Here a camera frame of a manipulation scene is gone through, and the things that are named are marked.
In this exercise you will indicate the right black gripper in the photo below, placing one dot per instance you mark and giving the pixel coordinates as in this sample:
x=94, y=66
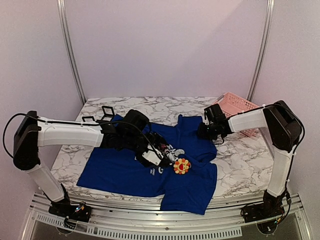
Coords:
x=203, y=132

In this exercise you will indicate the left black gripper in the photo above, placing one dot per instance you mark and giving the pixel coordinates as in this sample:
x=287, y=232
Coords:
x=156, y=139

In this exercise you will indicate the orange yellow flower brooch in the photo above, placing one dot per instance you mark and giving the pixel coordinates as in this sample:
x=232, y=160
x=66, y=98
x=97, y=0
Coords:
x=181, y=166

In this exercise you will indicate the blue printed t-shirt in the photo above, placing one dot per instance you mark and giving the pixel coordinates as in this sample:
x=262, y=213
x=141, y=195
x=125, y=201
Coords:
x=120, y=172

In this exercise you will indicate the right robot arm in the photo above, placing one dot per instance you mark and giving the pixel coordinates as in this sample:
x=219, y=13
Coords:
x=286, y=132

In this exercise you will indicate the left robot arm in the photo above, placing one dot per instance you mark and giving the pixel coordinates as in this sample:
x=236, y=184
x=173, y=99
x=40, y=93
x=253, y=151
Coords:
x=133, y=132

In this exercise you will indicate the black brooch display box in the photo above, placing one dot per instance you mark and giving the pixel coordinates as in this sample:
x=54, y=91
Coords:
x=108, y=112

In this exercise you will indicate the pink plastic basket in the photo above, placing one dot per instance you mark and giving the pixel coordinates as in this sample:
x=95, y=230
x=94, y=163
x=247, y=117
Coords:
x=231, y=104

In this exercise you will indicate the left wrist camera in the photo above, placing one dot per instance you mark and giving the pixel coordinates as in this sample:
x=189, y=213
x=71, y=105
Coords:
x=153, y=159

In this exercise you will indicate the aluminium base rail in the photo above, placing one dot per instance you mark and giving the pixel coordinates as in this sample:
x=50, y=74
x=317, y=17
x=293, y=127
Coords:
x=132, y=218

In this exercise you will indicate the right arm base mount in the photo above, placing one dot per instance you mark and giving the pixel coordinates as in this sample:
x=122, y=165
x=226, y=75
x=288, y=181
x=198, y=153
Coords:
x=254, y=212

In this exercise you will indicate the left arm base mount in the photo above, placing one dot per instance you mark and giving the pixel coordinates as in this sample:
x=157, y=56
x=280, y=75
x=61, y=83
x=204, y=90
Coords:
x=78, y=212

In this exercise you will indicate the right aluminium frame post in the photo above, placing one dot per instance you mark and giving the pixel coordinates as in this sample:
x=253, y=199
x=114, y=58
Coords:
x=262, y=49

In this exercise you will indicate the aluminium frame post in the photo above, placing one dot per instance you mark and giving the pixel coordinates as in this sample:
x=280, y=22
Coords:
x=262, y=49
x=61, y=7

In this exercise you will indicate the left aluminium frame post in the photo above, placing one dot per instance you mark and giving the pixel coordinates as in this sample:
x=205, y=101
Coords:
x=61, y=7

